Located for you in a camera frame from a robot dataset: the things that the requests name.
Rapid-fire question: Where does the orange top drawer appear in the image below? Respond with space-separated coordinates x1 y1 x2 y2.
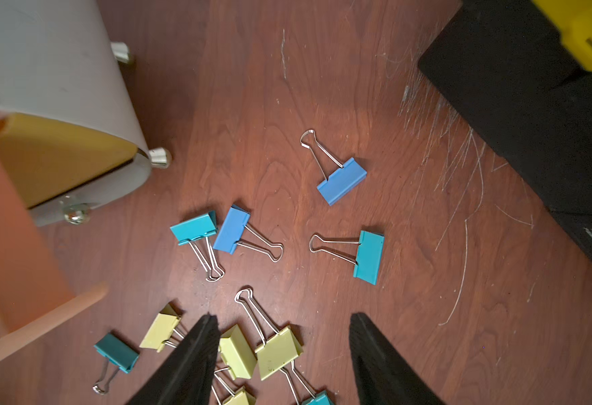
0 108 110 378

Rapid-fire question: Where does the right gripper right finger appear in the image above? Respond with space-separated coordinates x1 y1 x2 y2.
349 312 443 404

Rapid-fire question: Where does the yellow binder clip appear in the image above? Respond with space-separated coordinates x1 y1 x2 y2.
234 287 303 381
212 367 256 405
219 324 257 380
139 302 186 353

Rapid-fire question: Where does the yellow middle drawer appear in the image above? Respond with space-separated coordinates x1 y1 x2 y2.
0 113 138 209

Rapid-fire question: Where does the yellow black toolbox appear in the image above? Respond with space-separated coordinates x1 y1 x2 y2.
418 1 592 261

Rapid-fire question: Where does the white round drawer cabinet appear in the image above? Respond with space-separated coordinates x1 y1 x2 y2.
0 1 172 226

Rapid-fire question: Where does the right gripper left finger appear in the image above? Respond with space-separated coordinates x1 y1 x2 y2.
128 314 221 404

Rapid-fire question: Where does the blue binder clip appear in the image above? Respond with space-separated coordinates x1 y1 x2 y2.
299 129 368 206
213 204 284 263

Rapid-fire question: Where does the teal binder clip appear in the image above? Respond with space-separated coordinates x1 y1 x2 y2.
281 368 334 405
169 210 225 283
309 231 385 285
92 332 139 396

